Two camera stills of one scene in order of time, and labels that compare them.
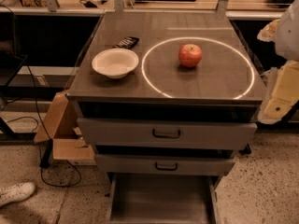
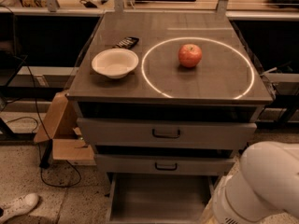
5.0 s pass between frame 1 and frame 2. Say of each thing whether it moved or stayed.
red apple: stayed
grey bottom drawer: stayed
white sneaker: moved
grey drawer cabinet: stayed
